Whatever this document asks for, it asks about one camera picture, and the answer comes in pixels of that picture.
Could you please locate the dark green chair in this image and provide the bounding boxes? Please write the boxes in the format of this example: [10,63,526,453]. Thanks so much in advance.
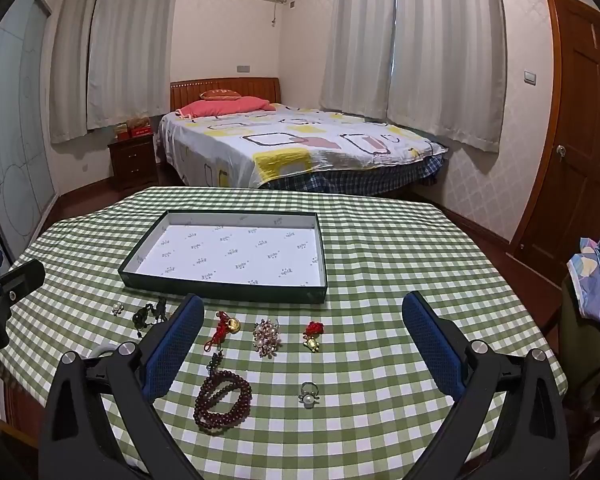
[560,275,600,411]

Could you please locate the pink pillow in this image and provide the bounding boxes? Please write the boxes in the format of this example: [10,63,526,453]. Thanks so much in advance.
[175,96,276,120]

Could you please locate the wooden bed headboard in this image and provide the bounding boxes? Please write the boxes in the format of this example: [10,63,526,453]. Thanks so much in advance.
[170,77,281,111]

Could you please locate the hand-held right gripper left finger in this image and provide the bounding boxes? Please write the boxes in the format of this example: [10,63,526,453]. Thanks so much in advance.
[39,294,211,480]

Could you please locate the red gift boxes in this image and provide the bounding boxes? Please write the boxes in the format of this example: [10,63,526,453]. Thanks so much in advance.
[116,117,153,142]

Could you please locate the wide white curtain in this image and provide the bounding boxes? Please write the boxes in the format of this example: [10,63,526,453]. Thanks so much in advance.
[387,0,508,153]
[87,0,173,131]

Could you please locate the red knot gold charm tassel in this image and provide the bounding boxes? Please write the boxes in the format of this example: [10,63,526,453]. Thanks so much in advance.
[202,311,243,356]

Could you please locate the pale jade bangle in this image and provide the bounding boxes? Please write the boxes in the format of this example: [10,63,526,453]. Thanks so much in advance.
[87,342,118,361]

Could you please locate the blue plaid bed sheet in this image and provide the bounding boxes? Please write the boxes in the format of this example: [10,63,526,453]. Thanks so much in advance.
[260,155,448,197]

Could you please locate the dark red bead bracelet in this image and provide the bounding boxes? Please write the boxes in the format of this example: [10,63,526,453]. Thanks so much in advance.
[194,351,253,433]

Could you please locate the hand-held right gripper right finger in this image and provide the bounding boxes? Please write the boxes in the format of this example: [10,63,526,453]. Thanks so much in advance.
[401,290,571,480]

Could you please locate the dark wooden nightstand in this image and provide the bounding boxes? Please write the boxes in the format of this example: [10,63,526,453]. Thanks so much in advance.
[107,136,160,191]

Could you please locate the red cushion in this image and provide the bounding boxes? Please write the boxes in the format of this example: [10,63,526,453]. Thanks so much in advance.
[200,89,242,103]

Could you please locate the narrow white curtain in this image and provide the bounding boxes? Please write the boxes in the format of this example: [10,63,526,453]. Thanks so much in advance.
[47,0,111,145]
[320,0,397,121]

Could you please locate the bed with patterned cover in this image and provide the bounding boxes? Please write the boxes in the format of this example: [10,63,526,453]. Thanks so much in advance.
[157,103,450,188]

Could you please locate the brown wooden door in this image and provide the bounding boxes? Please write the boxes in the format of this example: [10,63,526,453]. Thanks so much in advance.
[510,0,600,281]

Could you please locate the pearl flower brooch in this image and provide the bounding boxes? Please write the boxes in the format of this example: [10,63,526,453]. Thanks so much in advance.
[252,317,283,359]

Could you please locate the dark green cardboard tray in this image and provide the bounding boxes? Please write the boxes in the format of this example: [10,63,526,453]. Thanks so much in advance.
[118,210,328,303]

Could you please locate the green checked tablecloth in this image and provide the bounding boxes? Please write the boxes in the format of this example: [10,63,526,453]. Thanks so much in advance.
[0,186,568,480]

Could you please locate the dark pendant cord necklace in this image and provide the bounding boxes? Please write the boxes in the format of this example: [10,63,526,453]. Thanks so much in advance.
[131,296,170,338]

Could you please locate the frosted glass wardrobe door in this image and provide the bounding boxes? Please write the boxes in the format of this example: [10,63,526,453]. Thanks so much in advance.
[0,0,61,261]

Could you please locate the floral pastel cloth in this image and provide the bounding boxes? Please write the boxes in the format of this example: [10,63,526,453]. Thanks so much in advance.
[567,237,600,351]

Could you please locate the pearl ring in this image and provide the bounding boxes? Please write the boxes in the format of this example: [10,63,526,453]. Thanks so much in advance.
[297,381,322,408]

